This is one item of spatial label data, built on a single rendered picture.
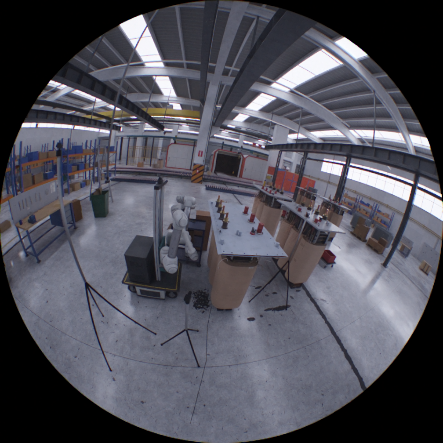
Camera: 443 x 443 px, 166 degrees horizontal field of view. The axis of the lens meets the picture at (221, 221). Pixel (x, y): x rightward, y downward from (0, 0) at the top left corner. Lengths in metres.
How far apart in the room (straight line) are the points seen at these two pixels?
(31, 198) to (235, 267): 4.97
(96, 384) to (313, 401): 2.67
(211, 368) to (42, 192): 5.34
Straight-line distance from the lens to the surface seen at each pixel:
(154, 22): 11.55
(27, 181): 8.30
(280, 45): 3.58
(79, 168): 10.54
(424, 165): 8.86
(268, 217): 4.51
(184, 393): 2.16
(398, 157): 9.23
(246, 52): 11.95
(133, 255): 2.21
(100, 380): 2.40
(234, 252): 1.48
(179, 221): 1.52
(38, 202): 5.11
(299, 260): 3.10
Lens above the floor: 2.16
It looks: 23 degrees down
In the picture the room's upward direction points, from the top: 11 degrees clockwise
